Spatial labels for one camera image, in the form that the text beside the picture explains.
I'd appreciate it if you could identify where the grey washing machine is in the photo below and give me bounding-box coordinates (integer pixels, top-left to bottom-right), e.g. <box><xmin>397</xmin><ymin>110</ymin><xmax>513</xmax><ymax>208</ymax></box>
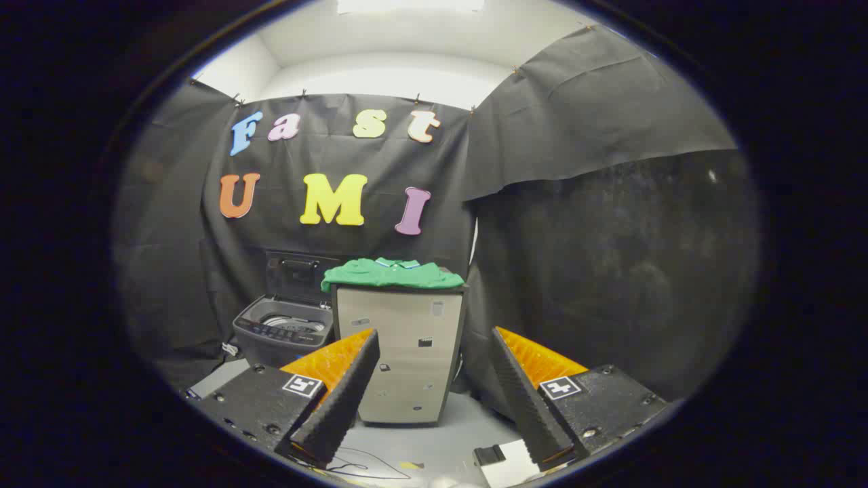
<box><xmin>233</xmin><ymin>296</ymin><xmax>335</xmax><ymax>368</ymax></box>

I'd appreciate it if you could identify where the beige cabinet with dark frame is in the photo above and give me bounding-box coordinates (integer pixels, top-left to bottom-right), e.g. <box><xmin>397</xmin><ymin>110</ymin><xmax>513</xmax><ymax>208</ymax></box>
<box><xmin>331</xmin><ymin>283</ymin><xmax>469</xmax><ymax>426</ymax></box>

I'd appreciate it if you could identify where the grey flat board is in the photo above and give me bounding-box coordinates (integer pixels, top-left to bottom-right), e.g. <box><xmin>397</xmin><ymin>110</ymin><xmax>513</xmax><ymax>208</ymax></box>
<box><xmin>186</xmin><ymin>359</ymin><xmax>252</xmax><ymax>401</ymax></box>

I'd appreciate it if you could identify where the thin black cable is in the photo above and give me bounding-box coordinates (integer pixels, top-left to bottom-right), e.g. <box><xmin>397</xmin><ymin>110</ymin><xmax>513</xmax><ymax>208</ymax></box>
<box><xmin>325</xmin><ymin>446</ymin><xmax>412</xmax><ymax>481</ymax></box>

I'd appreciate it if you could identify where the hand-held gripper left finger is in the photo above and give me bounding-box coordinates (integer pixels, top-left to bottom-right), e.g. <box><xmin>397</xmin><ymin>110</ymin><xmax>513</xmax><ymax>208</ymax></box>
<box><xmin>192</xmin><ymin>329</ymin><xmax>380</xmax><ymax>468</ymax></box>

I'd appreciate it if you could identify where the white paper sheet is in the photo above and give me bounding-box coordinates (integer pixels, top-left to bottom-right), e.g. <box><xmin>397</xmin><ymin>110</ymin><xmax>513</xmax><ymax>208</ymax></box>
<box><xmin>488</xmin><ymin>439</ymin><xmax>547</xmax><ymax>487</ymax></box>

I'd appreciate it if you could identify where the green polo shirt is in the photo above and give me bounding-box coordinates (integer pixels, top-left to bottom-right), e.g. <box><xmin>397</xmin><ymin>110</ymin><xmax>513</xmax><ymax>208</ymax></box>
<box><xmin>321</xmin><ymin>258</ymin><xmax>466</xmax><ymax>293</ymax></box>

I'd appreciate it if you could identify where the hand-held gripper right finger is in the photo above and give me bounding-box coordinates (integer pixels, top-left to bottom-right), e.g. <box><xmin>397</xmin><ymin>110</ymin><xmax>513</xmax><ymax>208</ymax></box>
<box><xmin>490</xmin><ymin>327</ymin><xmax>670</xmax><ymax>473</ymax></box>

